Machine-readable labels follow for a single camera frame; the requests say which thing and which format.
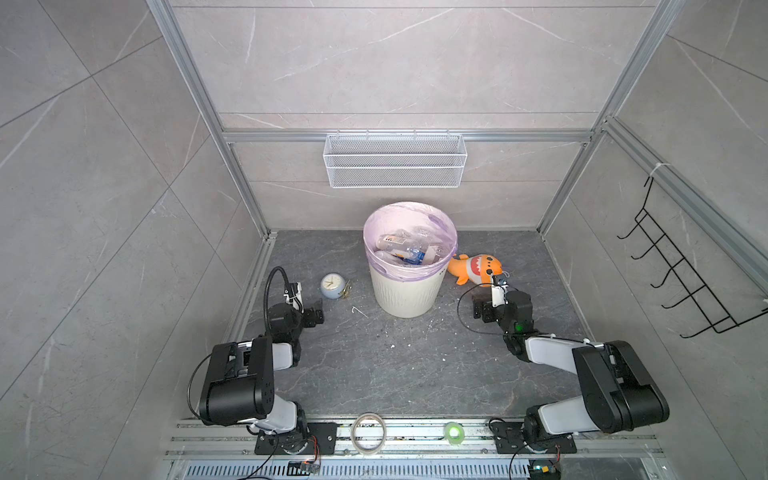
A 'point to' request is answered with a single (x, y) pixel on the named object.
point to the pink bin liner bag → (432, 227)
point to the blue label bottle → (413, 256)
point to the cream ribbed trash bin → (406, 299)
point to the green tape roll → (454, 433)
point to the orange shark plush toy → (478, 269)
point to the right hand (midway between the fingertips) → (488, 291)
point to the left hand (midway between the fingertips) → (304, 294)
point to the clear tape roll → (368, 433)
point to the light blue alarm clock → (332, 284)
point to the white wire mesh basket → (391, 161)
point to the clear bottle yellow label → (394, 242)
